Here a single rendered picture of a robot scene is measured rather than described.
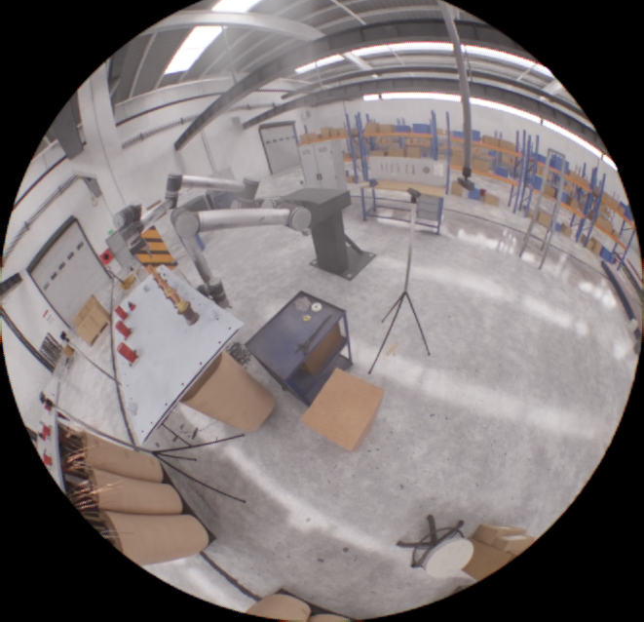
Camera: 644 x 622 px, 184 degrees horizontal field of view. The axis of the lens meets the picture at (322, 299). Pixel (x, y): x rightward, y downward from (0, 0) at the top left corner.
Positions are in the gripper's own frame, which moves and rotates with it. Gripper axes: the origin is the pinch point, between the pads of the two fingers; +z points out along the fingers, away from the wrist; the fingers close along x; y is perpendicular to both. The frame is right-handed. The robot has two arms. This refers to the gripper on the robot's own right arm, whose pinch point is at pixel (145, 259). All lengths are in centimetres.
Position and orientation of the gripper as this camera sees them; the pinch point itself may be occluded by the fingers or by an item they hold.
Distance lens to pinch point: 153.8
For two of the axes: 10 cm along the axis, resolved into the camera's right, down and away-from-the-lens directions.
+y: 7.3, 3.8, -5.6
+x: 6.6, -6.1, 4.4
